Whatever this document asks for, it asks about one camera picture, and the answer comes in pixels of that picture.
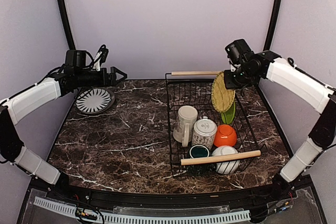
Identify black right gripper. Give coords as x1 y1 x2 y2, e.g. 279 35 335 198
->
224 64 257 89

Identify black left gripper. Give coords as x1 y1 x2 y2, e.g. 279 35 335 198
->
76 66 128 87

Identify grey reindeer snowflake plate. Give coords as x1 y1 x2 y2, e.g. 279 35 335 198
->
76 88 116 116

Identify yellow woven plate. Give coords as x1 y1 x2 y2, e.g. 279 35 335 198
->
211 71 235 113

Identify white plate with black stripes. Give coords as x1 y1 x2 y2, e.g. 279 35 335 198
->
75 88 112 113

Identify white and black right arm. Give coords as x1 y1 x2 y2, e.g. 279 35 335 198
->
224 39 335 200

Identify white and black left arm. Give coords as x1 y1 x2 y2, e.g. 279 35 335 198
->
1 45 128 201

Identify green leaf-shaped dish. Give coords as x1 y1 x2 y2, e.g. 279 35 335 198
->
221 102 236 124

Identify orange bowl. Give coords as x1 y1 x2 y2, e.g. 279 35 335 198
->
214 124 237 147

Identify white cup with black characters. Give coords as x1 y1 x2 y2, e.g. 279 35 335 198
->
192 116 217 150

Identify white mug with grey pattern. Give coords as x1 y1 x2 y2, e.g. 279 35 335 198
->
173 105 198 147

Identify dark green cup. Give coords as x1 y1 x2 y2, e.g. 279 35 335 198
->
189 144 210 158

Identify white bowl with black stripes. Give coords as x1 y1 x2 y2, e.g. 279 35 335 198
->
211 145 241 174

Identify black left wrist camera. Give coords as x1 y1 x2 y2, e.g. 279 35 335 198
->
93 44 109 71

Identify black wire dish rack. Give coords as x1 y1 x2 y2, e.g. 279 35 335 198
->
165 73 267 177

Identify white slotted cable duct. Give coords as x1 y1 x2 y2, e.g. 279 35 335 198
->
33 196 250 224

